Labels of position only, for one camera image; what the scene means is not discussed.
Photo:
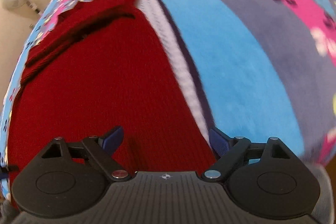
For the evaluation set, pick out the colourful floral striped blanket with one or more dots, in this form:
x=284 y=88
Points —
x=252 y=68

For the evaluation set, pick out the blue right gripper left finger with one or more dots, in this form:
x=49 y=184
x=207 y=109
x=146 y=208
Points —
x=111 y=140

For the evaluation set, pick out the red knit sweater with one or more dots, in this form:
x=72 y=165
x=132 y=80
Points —
x=102 y=66

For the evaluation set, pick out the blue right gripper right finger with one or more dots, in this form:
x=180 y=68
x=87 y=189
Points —
x=219 y=141

